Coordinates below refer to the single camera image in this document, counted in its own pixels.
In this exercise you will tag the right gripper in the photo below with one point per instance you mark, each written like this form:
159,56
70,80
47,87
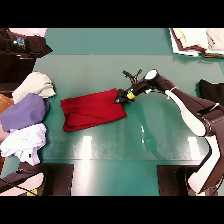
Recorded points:
125,96

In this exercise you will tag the red garment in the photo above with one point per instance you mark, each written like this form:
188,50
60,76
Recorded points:
93,110

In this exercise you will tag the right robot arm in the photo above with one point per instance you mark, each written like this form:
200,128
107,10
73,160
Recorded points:
190,111

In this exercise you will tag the purple garment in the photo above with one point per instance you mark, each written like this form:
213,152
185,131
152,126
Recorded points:
25,111

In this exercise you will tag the folded pale grey garment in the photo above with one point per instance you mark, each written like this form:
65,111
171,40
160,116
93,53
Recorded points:
216,39

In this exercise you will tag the white garment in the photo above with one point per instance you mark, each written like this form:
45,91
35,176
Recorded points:
26,141

